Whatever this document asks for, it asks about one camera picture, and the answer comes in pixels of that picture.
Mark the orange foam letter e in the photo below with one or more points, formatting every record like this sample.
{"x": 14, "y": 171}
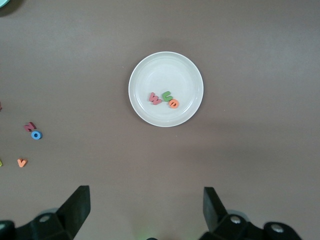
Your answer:
{"x": 173, "y": 103}

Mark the beige plate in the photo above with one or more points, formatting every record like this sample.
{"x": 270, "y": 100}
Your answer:
{"x": 170, "y": 72}

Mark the green foam letter u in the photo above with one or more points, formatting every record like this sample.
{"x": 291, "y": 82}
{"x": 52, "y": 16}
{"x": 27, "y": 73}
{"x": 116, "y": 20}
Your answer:
{"x": 165, "y": 98}

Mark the orange foam letter v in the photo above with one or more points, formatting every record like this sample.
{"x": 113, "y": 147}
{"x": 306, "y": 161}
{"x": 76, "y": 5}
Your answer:
{"x": 22, "y": 163}

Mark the brown table cover sheet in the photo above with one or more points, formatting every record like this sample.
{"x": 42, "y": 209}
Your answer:
{"x": 250, "y": 75}

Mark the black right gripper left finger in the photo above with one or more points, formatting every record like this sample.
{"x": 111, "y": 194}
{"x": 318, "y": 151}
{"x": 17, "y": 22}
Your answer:
{"x": 75, "y": 212}

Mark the pale green plate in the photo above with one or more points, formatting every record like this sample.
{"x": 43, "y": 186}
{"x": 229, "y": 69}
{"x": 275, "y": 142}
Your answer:
{"x": 7, "y": 5}

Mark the blue foam letter o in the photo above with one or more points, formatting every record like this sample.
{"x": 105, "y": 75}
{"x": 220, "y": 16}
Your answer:
{"x": 33, "y": 135}

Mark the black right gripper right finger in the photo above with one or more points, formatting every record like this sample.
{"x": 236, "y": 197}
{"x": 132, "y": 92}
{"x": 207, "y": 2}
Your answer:
{"x": 215, "y": 212}

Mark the pink foam letter w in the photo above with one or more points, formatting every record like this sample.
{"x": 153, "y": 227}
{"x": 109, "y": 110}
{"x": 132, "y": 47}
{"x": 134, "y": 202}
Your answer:
{"x": 155, "y": 99}

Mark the dark red foam letter z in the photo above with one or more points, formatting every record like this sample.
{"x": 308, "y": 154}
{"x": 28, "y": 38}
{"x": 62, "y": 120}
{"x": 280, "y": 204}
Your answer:
{"x": 30, "y": 127}

